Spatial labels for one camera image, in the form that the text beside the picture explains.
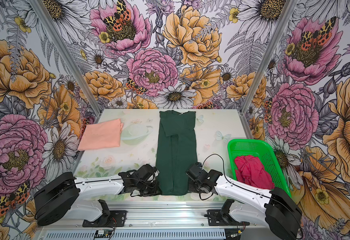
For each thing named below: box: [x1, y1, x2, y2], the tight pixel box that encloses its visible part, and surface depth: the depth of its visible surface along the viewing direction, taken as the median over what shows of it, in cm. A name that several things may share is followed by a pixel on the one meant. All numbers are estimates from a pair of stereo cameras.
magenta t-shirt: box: [234, 155, 275, 190], surface depth 87 cm
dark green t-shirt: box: [155, 110, 198, 196], surface depth 104 cm
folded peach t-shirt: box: [77, 118, 124, 151], surface depth 107 cm
